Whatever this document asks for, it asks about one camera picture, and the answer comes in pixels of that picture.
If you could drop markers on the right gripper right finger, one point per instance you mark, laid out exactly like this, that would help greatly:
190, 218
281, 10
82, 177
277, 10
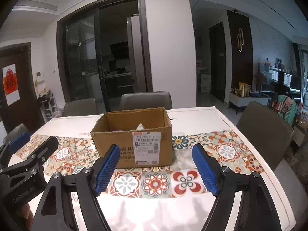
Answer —
257, 210

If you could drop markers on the colourful clothes on chair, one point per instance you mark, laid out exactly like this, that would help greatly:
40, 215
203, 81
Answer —
283, 106

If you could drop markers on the grey chair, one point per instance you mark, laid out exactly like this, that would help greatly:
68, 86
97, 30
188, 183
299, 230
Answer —
268, 132
16, 132
146, 100
82, 107

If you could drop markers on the grey chair far middle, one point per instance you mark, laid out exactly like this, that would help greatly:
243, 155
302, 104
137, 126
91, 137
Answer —
146, 100

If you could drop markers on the red paper door poster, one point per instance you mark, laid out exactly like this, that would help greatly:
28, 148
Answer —
10, 84

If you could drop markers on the patterned tablecloth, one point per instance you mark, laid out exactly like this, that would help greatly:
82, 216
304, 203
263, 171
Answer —
161, 198

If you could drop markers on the person's left hand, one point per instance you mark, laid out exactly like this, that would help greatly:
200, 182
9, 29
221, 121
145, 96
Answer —
27, 216

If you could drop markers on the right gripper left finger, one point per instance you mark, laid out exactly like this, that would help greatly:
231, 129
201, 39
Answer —
55, 210

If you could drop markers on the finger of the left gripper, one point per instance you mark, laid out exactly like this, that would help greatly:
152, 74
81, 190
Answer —
40, 155
7, 150

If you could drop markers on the white low tv cabinet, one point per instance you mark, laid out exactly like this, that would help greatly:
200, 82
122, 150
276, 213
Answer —
237, 102

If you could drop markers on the grey chair right side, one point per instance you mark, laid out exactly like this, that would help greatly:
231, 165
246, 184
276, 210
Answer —
268, 132

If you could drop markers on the white shoe rack shelf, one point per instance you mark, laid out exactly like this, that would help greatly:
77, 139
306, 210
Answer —
48, 105

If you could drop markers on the grey chair near left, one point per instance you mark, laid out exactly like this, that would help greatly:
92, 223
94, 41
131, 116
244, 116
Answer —
16, 132

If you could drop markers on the wall intercom panel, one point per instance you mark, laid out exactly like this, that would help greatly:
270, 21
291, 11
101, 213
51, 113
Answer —
39, 76

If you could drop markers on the brown cardboard box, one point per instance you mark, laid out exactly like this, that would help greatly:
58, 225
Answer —
147, 148

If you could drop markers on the dark glass sliding door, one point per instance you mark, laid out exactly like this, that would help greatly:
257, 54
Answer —
103, 52

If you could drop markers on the grey chair far left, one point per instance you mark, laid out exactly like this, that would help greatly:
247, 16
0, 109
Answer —
82, 107

